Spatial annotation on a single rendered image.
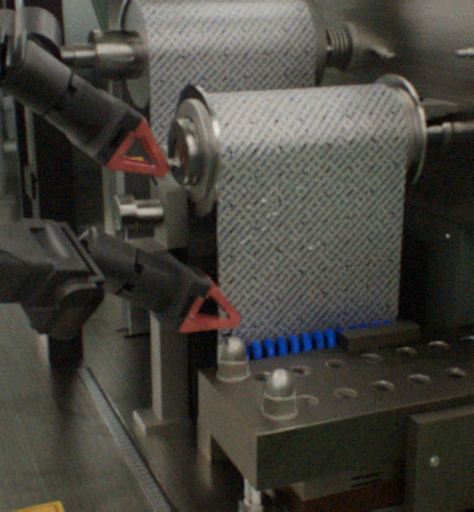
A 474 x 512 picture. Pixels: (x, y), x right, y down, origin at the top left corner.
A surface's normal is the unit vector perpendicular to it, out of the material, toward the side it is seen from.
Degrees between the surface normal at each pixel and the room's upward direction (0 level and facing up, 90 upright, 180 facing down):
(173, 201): 90
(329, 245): 90
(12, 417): 0
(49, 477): 0
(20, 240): 41
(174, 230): 90
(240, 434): 90
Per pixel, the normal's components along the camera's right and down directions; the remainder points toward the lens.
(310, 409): 0.00, -0.95
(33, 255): 0.63, -0.67
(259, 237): 0.38, 0.28
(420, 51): -0.92, 0.11
